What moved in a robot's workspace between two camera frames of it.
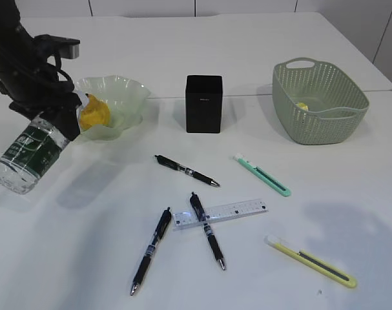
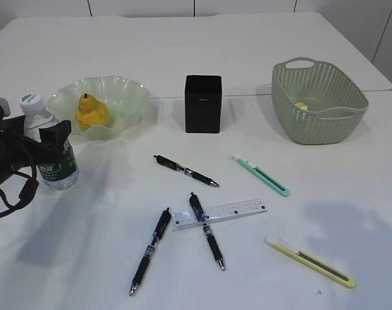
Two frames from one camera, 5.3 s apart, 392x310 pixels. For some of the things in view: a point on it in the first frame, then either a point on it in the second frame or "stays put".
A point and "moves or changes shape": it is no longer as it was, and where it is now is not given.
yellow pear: x=97 y=112 stays put
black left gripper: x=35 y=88 to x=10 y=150
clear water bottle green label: x=28 y=157 moves or changes shape
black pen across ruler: x=198 y=206 stays put
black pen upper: x=174 y=165 stays put
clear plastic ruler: x=189 y=218 stays put
